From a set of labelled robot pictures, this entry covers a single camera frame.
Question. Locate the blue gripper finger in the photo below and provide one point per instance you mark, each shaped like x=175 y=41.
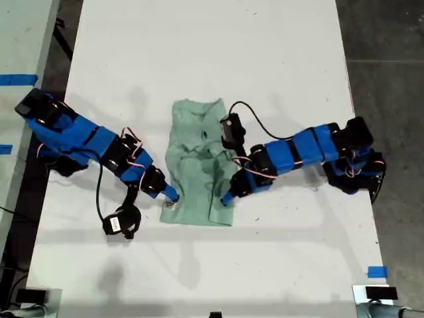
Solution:
x=172 y=194
x=232 y=198
x=226 y=198
x=157 y=195

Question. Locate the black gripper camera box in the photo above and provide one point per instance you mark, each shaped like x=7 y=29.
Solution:
x=114 y=225
x=232 y=127

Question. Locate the grey blue rounded object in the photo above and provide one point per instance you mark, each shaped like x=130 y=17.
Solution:
x=23 y=313
x=381 y=312

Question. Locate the pale green T-shirt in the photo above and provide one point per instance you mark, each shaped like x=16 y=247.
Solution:
x=192 y=185

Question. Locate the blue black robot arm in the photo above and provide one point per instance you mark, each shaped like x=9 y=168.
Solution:
x=304 y=147
x=79 y=132

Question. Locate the short blue tape strip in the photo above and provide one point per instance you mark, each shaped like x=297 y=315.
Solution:
x=6 y=149

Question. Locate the pale side table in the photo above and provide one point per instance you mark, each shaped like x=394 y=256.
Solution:
x=23 y=39

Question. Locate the long blue tape strip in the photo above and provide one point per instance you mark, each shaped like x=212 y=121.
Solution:
x=18 y=80

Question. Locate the squarish blue tape piece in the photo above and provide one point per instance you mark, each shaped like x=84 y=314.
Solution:
x=377 y=272

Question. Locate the black camera stalk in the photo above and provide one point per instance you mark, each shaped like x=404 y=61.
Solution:
x=130 y=198
x=236 y=149

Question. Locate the small black box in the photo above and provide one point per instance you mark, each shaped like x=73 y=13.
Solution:
x=31 y=295
x=381 y=293

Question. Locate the small black object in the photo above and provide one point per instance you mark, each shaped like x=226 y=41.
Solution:
x=215 y=315

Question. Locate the black metal strut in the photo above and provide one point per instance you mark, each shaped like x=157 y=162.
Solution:
x=65 y=43

